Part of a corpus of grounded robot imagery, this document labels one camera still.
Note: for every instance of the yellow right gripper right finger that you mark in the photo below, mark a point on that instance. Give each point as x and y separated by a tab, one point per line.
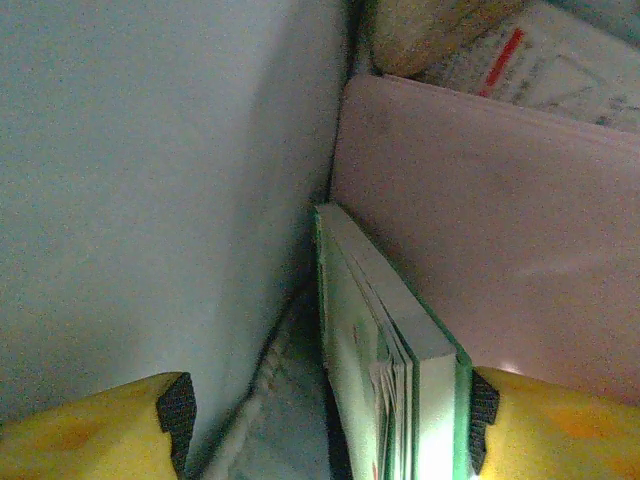
565	435

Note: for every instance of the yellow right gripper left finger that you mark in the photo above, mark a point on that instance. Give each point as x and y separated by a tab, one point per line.
90	440

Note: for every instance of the pink pencil case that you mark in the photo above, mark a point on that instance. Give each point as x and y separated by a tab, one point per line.
500	225

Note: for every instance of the green notebook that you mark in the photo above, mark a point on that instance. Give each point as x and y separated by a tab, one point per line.
360	325

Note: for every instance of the navy blue student backpack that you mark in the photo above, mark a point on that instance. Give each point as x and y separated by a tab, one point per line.
150	150

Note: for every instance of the white packet with red print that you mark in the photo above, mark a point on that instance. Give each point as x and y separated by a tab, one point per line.
560	65

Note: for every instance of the brown cardboard tube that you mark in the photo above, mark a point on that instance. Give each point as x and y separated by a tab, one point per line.
430	35

